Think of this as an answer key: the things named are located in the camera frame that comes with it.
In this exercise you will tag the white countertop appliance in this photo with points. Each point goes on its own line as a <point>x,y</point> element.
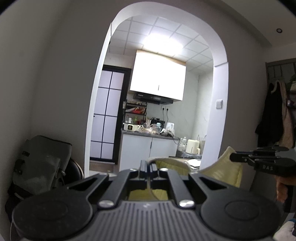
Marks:
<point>130,127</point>

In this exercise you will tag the white wall switch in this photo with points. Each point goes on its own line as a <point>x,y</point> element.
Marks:
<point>219,104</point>

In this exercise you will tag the white rolling cart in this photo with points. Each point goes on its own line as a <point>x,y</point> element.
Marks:
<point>194,163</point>

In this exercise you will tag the black spice shelf rack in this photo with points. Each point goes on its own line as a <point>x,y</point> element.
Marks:
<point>135,112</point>

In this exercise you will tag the person's right hand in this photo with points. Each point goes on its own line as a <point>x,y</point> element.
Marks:
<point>281,187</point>

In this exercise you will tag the white lower kitchen cabinet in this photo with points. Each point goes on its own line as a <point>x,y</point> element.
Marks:
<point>136,147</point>

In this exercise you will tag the white kitchen cabinet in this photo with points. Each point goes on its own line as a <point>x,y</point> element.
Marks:
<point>136,147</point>
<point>158,75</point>

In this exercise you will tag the wooden chair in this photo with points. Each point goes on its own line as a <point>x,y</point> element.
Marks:
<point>73,172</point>

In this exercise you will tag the black range hood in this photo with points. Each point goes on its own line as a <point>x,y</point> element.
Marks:
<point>145,97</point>

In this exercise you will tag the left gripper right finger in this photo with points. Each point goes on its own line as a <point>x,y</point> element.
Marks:
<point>170,181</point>

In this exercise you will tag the pale yellow knitted towel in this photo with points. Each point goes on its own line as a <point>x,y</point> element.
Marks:
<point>223,170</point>

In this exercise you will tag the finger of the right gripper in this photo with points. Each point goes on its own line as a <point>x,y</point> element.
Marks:
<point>274,165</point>
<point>269,151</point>

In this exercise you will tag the white upper kitchen cabinet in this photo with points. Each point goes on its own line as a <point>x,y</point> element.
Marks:
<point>158,75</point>

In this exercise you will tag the dark bag on chair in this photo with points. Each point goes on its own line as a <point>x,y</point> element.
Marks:
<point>42,161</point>

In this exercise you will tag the white sock foot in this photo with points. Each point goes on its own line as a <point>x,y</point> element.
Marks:
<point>286,232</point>

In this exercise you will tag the black framed glass door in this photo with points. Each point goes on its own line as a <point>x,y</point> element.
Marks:
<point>108,114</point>

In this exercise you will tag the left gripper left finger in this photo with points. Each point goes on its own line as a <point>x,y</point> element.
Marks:
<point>126,181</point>

